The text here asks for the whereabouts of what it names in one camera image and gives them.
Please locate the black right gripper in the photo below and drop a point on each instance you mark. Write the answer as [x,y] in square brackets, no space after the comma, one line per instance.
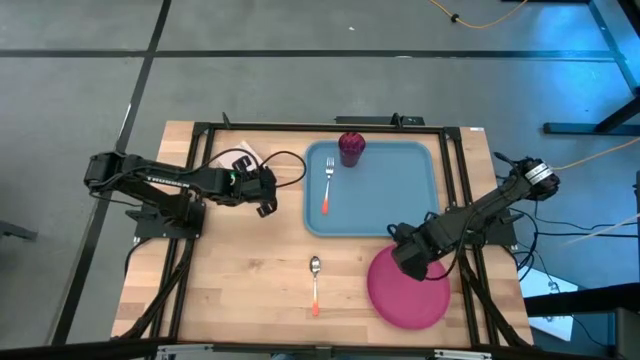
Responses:
[415,250]

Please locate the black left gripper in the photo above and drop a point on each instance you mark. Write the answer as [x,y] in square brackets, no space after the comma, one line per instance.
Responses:
[255,187]

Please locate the pink plastic plate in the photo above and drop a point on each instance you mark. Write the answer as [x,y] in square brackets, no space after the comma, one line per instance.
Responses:
[405,305]

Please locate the red faceted plastic cup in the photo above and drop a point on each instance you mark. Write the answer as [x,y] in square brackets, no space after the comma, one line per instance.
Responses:
[351,150]

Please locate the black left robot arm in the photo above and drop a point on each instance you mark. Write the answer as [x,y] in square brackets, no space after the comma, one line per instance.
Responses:
[165,182]

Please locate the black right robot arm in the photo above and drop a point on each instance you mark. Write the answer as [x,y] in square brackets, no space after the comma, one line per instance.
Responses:
[480,210]

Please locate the blue plastic tray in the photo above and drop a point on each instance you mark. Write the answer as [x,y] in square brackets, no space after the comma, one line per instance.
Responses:
[390,200]

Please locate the white paper card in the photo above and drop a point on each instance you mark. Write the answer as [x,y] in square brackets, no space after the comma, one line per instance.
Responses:
[243,149]

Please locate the white floor sheet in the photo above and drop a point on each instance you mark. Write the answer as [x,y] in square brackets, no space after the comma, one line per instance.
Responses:
[550,305]

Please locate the black aluminium table frame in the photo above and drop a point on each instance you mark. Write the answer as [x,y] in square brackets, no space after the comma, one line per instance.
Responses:
[325,127]

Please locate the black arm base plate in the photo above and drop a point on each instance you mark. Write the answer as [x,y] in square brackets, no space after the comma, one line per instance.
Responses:
[150,225]

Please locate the black desk frame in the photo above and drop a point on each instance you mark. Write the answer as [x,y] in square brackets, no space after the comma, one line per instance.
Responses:
[590,128]

